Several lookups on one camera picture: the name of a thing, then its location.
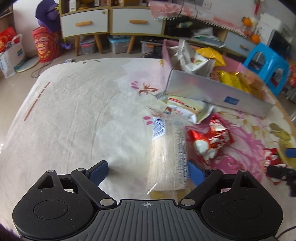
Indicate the white green nut pouch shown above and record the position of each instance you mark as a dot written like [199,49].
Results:
[195,111]

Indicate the red white candy bag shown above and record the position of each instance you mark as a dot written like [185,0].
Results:
[208,144]

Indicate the blue plastic stool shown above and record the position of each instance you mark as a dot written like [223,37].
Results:
[272,62]

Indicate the clear white cracker pack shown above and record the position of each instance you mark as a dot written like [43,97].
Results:
[168,165]

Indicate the small red candy packet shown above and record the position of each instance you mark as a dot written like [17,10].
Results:
[272,158]

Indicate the pink white cardboard box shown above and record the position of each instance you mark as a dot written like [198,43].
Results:
[211,91]

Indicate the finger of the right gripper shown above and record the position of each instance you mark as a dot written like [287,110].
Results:
[290,152]
[280,173]

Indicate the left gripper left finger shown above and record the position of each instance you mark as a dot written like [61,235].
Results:
[88,181]

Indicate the white shopping bag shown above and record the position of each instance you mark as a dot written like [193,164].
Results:
[12,53]

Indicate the yellow puffy snack bag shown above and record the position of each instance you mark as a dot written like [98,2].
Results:
[212,54]

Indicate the purple plush toy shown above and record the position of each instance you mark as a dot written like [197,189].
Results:
[48,17]

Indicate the red cylindrical gift box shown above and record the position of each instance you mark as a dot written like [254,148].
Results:
[48,44]

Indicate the clear storage bin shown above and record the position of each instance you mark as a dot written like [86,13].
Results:
[118,45]

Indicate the floral tablecloth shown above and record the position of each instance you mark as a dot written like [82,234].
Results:
[77,114]

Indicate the yellow snack pack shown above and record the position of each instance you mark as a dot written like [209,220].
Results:
[232,80]

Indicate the oranges on cabinet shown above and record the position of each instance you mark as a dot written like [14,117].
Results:
[248,27]

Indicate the wooden tv cabinet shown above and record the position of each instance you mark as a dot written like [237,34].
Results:
[80,19]

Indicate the pink floral cabinet cloth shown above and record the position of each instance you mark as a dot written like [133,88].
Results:
[161,10]

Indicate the silver white snack pouch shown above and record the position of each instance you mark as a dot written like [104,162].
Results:
[185,58]

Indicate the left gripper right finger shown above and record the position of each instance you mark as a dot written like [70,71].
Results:
[207,185]

